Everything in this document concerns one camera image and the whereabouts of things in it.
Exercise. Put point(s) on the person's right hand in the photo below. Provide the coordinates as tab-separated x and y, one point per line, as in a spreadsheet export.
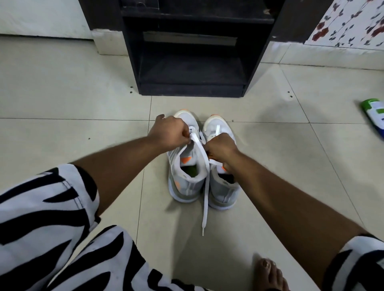
223	150

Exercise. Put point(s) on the person's left hand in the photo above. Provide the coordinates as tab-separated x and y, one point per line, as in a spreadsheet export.
169	133

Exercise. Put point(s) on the grey sneaker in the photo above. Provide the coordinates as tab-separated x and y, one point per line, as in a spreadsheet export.
186	186
223	192

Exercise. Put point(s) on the person's right forearm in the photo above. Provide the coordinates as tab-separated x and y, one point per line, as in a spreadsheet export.
294	216

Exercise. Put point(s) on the person's left forearm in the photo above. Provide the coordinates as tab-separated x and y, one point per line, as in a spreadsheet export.
120	171

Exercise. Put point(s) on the person's right foot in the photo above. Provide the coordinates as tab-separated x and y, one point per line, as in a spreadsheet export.
268	275

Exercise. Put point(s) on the black open shelf box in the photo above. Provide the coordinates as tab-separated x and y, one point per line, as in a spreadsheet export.
192	72

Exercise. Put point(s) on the clear plastic box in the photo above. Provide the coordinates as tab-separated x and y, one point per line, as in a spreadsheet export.
138	3

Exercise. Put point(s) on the dark brown wooden cabinet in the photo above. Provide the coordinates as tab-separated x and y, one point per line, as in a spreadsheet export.
99	15

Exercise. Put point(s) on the green blue white bottle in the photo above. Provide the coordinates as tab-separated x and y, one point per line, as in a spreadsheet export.
376	115

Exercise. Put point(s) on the zebra striped garment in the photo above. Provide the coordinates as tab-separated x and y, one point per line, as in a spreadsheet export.
36	225

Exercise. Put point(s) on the white floral patterned sheet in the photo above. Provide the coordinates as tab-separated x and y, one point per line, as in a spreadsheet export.
354	24

